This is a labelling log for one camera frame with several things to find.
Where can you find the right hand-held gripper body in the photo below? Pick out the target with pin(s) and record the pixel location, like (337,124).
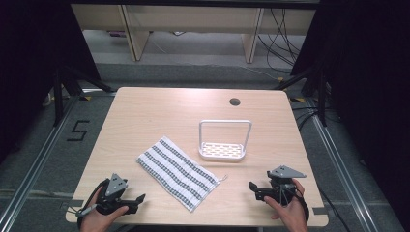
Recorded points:
(282,183)

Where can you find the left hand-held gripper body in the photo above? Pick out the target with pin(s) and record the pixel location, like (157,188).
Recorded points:
(113,190)

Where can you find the striped white grey towel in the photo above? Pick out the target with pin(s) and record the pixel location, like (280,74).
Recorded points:
(179,172)

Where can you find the white towel rack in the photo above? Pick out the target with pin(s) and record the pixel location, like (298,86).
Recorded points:
(222,150)

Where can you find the person's right hand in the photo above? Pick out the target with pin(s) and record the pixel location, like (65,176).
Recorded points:
(291,212)

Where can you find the person's left hand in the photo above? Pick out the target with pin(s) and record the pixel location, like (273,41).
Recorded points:
(100,219)

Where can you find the black metal stand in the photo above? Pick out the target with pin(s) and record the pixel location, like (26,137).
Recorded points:
(59,93)
(317,93)

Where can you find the black curtain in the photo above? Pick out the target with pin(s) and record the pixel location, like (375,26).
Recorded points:
(367,96)
(35,74)

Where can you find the beige wooden desk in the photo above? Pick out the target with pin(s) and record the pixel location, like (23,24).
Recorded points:
(193,22)

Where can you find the aluminium floor rail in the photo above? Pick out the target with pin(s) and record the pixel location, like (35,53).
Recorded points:
(341,167)
(35,161)

